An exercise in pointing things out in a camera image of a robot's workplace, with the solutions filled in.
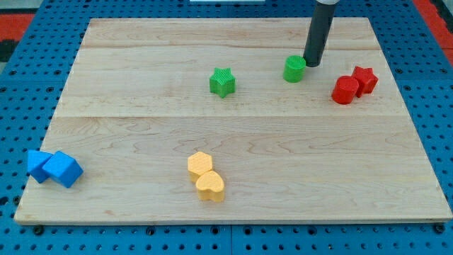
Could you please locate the red star block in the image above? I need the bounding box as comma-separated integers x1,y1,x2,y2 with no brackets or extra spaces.
352,66,379,98

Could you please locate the blue triangle block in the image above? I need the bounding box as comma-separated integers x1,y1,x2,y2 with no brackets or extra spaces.
27,150,52,183

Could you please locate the red cylinder block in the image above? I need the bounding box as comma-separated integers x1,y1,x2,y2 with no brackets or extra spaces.
331,76,360,105

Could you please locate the blue cube block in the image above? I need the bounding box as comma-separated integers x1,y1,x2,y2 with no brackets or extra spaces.
42,151,84,188

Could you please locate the yellow heart block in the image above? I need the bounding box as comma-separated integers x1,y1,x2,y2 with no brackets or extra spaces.
195,171,225,203

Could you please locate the green cylinder block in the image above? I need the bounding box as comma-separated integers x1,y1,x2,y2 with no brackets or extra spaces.
282,55,306,83

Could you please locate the wooden board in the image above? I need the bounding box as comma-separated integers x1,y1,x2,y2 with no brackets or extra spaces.
15,18,452,225

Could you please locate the yellow hexagon block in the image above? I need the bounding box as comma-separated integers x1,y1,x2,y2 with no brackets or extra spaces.
188,152,213,183

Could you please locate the green star block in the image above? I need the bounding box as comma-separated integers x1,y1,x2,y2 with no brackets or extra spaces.
210,67,236,98

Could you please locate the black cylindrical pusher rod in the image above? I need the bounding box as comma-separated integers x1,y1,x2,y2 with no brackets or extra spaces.
303,0,338,67

